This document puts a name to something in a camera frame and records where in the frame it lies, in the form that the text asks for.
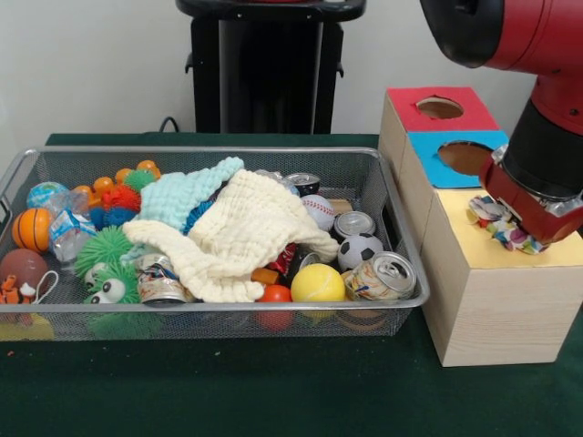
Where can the brown mini football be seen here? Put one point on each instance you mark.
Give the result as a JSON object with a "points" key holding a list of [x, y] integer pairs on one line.
{"points": [[23, 268]]}

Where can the silver drink can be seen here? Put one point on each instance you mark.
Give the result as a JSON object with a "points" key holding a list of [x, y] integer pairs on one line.
{"points": [[354, 224]]}

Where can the light blue knitted cloth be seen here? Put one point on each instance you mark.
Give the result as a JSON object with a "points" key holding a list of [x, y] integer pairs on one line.
{"points": [[177, 191]]}

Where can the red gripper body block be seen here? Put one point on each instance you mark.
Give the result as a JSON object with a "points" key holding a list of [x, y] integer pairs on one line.
{"points": [[542, 223]]}

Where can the small red ball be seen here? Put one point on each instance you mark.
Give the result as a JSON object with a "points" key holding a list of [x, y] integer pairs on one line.
{"points": [[275, 293]]}

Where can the orange mini basketball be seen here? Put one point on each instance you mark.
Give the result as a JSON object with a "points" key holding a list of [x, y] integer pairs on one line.
{"points": [[31, 230]]}

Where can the yellow tennis ball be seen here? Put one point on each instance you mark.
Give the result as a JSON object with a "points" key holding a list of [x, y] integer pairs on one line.
{"points": [[318, 283]]}

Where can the colourful polka-dot cloth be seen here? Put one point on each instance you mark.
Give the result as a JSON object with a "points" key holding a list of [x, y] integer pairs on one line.
{"points": [[505, 227]]}

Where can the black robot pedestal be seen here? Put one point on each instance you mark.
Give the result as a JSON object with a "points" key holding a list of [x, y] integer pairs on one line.
{"points": [[264, 82]]}

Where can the black and white soccer ball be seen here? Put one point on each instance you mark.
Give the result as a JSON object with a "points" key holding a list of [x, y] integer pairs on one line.
{"points": [[360, 251]]}

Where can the shallow mesh bin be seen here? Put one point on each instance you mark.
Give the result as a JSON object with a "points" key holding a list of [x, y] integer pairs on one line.
{"points": [[205, 323]]}

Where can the blue green globe ball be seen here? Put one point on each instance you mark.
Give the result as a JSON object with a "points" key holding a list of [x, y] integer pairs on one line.
{"points": [[43, 195]]}

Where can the cream knitted cloth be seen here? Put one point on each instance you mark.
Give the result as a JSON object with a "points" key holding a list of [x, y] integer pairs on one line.
{"points": [[246, 227]]}

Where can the printed drink can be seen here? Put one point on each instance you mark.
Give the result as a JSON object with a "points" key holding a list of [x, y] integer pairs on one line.
{"points": [[382, 275]]}

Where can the white baseball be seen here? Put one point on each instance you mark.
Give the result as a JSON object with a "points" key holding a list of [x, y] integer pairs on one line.
{"points": [[319, 211]]}

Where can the dark green tablecloth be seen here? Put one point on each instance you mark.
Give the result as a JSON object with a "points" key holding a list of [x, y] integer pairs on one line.
{"points": [[273, 387]]}

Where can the crushed clear plastic bottle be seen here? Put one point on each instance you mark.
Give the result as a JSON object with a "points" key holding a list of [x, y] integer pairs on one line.
{"points": [[68, 232]]}

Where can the wooden box with three holes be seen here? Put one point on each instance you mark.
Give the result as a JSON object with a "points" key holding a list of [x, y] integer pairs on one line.
{"points": [[501, 309]]}

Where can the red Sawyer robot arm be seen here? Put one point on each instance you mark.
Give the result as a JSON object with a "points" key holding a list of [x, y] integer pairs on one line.
{"points": [[537, 68]]}

